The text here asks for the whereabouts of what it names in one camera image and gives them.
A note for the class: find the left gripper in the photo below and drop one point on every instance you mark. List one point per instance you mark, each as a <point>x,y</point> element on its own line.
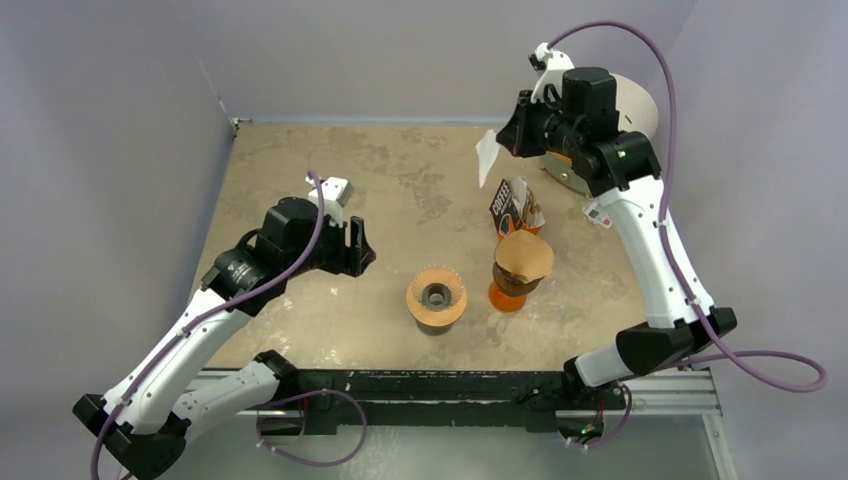
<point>347,259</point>

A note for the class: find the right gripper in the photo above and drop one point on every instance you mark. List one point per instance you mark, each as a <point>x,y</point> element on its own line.
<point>521,130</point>

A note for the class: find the white paper coffee filter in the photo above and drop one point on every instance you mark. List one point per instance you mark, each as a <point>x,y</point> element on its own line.
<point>487,150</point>

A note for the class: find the coffee paper filter box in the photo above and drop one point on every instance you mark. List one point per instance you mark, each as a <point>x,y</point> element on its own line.
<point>514,207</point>

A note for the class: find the clear glass dripper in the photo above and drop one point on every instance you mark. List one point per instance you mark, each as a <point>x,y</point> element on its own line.
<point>437,288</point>

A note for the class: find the light bamboo dripper stand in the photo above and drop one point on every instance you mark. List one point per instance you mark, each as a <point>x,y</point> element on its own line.
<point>451,315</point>

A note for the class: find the grey glass carafe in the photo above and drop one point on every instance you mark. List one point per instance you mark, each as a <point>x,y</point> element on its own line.
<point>433,330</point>

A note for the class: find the dark walnut dripper stand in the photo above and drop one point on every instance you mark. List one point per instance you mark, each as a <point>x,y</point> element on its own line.
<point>512,285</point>

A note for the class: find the orange glass carafe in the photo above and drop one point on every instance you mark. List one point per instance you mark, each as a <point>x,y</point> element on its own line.
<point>503,302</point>

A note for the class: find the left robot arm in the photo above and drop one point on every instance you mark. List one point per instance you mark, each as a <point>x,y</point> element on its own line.
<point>146,421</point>

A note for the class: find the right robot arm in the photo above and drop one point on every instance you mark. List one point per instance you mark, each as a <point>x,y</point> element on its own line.
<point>572,111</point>

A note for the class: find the paper leaflet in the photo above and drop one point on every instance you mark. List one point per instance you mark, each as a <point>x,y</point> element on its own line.
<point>596,215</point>

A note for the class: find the round drawer organizer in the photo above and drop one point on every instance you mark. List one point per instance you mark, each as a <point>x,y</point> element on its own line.
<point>638,111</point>

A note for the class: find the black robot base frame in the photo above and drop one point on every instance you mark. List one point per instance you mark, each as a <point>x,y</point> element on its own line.
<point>536,401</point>

